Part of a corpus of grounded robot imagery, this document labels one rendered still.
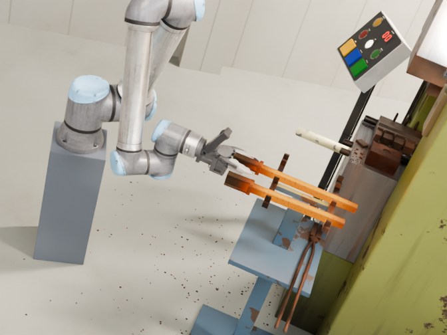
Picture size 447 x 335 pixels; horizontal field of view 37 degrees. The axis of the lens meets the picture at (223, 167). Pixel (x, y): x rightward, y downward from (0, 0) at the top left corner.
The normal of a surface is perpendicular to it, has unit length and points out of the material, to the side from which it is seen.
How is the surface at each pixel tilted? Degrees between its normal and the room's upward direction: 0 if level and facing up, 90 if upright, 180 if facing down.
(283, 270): 0
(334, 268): 90
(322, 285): 90
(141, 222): 0
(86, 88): 5
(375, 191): 90
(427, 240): 90
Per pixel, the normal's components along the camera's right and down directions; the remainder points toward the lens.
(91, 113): 0.38, 0.62
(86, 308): 0.27, -0.78
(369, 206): -0.31, 0.48
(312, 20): 0.11, 0.61
